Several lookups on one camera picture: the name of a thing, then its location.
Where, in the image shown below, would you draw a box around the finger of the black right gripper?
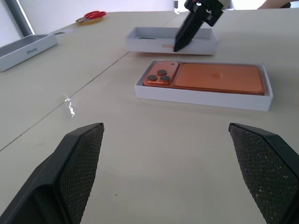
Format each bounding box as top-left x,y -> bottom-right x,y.
173,10 -> 202,53

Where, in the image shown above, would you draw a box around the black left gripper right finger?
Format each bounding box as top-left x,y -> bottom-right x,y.
228,122 -> 299,224

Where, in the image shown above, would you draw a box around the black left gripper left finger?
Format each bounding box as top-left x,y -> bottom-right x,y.
0,122 -> 105,224

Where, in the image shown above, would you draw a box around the white phone box lid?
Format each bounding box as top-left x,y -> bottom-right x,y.
126,26 -> 218,56

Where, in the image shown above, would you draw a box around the orange smartphone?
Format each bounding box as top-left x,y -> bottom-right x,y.
142,61 -> 266,96

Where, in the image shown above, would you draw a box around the white phone box base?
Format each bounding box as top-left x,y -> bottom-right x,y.
134,59 -> 274,112

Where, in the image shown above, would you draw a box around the closed white iPhone box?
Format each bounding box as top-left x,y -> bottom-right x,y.
0,34 -> 59,73

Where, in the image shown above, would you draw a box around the red handled scissors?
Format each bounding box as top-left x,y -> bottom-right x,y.
75,10 -> 107,24

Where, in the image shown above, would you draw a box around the dark grey window post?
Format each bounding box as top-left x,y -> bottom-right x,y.
15,0 -> 35,37

